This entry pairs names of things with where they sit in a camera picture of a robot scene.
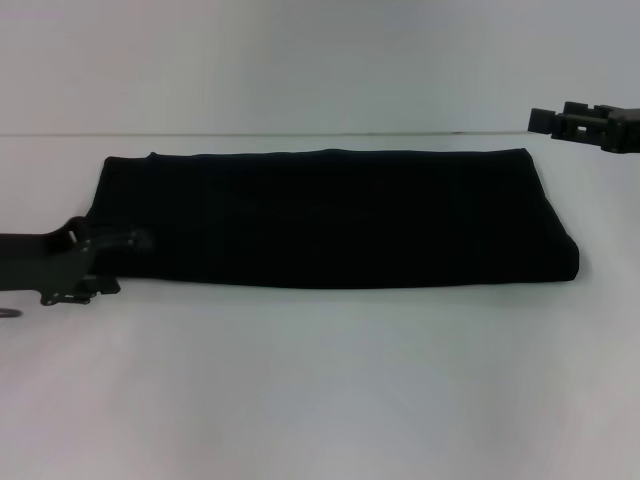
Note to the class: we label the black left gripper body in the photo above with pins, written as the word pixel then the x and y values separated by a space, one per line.
pixel 35 262

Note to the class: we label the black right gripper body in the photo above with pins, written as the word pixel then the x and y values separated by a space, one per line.
pixel 625 130

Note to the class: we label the black shirt with FREE print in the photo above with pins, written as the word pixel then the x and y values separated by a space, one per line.
pixel 325 220

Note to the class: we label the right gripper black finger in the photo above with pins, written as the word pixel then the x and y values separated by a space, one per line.
pixel 582 107
pixel 555 125

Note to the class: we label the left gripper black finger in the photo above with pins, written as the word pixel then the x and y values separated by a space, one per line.
pixel 125 239
pixel 100 286

